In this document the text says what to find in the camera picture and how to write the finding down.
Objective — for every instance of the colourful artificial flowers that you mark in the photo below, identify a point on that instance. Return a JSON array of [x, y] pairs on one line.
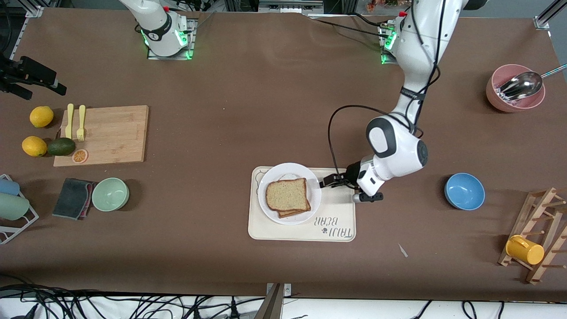
[[383, 4]]

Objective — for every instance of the small white paper scrap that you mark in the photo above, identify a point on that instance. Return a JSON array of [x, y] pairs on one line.
[[402, 250]]

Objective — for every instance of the pale green cup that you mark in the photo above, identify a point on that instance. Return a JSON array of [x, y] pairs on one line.
[[13, 207]]

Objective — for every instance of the yellow mug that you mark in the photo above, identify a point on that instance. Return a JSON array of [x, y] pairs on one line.
[[525, 250]]

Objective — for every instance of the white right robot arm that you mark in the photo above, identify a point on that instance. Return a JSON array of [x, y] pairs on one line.
[[159, 26]]

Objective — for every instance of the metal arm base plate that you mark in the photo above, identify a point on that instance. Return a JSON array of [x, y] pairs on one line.
[[384, 60], [191, 37]]

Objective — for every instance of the pink folded cloth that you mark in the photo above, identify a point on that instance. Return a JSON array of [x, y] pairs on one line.
[[90, 190]]

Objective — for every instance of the light blue cup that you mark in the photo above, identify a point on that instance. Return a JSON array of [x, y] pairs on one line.
[[9, 187]]

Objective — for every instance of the blue bowl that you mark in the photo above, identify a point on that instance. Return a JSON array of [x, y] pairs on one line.
[[464, 191]]

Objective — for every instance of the cream bear print tray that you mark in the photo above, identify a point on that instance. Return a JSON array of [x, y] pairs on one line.
[[341, 212]]

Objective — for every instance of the pale green bowl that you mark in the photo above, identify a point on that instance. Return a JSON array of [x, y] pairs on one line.
[[110, 194]]

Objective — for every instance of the pink ribbed bowl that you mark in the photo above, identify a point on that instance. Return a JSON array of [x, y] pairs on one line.
[[494, 99]]

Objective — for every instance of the dark grey folded cloth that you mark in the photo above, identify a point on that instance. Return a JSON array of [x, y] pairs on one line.
[[71, 197]]

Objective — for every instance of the bamboo cutting board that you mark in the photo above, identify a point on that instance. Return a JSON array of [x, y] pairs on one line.
[[115, 133]]

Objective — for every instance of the wooden cup rack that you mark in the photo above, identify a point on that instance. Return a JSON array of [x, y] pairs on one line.
[[542, 198]]

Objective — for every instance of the steel ladle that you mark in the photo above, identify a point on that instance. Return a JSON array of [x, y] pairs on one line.
[[525, 84]]

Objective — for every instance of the round white plate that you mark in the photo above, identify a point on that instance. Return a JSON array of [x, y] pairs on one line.
[[283, 173]]

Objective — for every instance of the yellow plastic knife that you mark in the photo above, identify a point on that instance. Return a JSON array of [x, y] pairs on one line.
[[69, 124]]

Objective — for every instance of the grey metal bracket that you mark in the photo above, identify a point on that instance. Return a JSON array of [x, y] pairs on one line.
[[274, 303]]

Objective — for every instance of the dark metal frame rail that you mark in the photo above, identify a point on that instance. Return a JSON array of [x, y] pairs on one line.
[[288, 5]]

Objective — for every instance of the brown bread slice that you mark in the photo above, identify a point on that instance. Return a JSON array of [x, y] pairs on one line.
[[285, 195], [294, 214]]

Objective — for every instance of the green avocado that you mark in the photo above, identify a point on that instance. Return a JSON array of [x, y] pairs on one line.
[[61, 146]]

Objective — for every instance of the toy orange slice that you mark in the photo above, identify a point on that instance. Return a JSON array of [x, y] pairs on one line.
[[80, 156]]

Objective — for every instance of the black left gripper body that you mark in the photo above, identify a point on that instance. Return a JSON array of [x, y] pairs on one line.
[[352, 172]]

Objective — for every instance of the yellow plastic fork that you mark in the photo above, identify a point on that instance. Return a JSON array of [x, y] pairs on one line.
[[80, 126]]

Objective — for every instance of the yellow lemon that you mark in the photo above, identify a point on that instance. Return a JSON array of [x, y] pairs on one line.
[[41, 117], [34, 146]]

